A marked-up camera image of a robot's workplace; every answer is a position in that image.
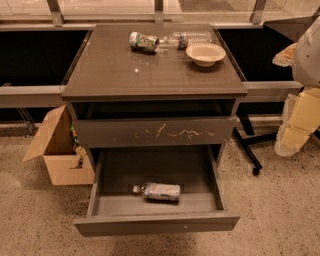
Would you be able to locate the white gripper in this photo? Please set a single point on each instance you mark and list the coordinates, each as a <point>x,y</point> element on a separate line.
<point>308,61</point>

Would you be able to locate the blue label plastic bottle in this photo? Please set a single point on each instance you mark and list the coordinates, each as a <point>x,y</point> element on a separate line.
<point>158,191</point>

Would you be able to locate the clear plastic water bottle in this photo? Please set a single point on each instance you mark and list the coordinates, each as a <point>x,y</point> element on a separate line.
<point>181,40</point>

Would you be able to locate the grey drawer cabinet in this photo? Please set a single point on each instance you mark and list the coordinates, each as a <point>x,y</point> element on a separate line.
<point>114,81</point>

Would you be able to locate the scratched grey top drawer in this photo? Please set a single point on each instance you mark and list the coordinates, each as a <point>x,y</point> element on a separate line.
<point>154,132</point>

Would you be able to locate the open grey middle drawer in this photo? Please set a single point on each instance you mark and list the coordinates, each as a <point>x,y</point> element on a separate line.
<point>114,209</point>

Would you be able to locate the dark side table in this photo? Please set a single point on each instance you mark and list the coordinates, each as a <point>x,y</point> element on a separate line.
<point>292,28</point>

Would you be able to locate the black rolling stand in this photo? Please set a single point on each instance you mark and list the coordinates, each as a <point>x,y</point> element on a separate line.
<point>256,137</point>

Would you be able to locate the white paper bowl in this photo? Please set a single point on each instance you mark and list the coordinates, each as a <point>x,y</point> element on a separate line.
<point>205,54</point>

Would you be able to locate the crushed green can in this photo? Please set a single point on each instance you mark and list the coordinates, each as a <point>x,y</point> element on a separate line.
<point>146,43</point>

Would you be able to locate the open cardboard box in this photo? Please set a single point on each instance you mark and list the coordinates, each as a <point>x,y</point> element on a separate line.
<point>53,142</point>

